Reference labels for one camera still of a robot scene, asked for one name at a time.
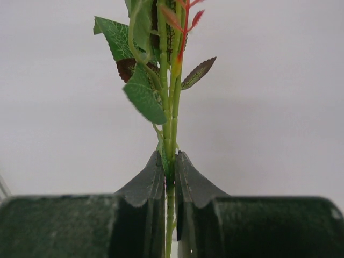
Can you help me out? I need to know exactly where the peach rose stem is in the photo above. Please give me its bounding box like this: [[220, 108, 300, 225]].
[[93, 0, 215, 257]]

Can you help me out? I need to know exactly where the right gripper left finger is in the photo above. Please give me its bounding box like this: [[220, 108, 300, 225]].
[[1, 152, 165, 257]]

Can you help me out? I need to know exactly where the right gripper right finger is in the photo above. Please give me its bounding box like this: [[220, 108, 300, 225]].
[[175, 152, 343, 257]]

